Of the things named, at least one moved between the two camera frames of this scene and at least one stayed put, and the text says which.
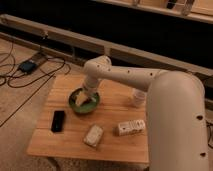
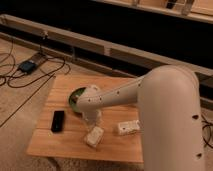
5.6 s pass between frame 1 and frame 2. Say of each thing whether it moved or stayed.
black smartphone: stayed
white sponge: stayed
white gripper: moved
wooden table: stayed
